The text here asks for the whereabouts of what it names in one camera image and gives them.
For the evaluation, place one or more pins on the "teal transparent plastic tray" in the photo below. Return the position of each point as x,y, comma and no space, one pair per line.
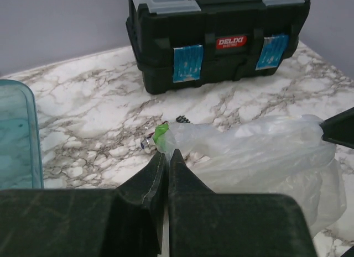
21,164

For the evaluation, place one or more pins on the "green fake apple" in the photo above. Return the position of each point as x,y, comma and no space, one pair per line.
159,131

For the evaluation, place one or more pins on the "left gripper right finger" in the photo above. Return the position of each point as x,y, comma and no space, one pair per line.
205,223

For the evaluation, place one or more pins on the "black screwdriver bit holder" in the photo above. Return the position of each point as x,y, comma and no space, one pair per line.
182,119

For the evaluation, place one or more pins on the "translucent plastic bag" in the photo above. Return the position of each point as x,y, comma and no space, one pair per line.
274,154

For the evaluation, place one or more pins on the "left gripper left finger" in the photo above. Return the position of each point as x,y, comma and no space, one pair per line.
123,221

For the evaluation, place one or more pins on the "black Delixi toolbox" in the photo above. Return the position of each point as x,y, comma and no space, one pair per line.
189,43

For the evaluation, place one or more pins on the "brown faucet tap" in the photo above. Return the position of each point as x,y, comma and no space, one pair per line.
147,144

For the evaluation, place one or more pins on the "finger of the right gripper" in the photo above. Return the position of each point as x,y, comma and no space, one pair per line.
339,129

